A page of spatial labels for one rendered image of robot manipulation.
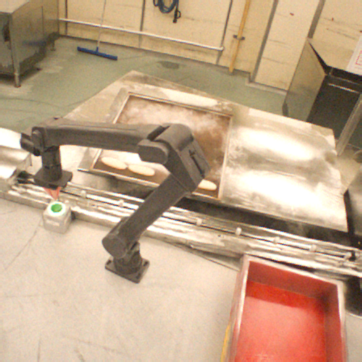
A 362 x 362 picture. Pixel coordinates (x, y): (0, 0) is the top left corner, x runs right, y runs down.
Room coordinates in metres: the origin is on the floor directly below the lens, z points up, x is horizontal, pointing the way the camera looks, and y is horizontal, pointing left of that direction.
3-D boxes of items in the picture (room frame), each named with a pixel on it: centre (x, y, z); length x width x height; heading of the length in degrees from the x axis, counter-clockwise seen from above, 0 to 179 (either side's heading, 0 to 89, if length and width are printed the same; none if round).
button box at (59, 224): (0.70, 0.37, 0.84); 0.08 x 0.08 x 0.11; 88
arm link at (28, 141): (0.70, 0.41, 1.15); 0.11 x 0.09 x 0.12; 70
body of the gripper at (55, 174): (0.69, 0.37, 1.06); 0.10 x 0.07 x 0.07; 88
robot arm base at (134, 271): (0.60, 0.11, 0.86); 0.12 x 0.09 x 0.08; 76
